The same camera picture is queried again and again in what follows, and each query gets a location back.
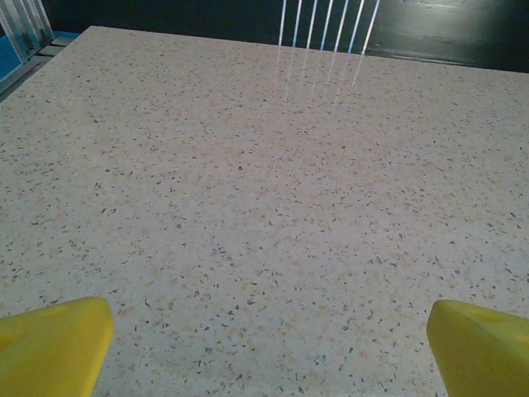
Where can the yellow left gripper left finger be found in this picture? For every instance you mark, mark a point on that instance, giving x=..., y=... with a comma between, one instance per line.
x=49, y=351

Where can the aluminium frame post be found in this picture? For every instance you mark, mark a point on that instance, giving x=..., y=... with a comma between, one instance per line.
x=25, y=25

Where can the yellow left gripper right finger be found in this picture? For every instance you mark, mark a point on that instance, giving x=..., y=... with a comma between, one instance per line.
x=483, y=355

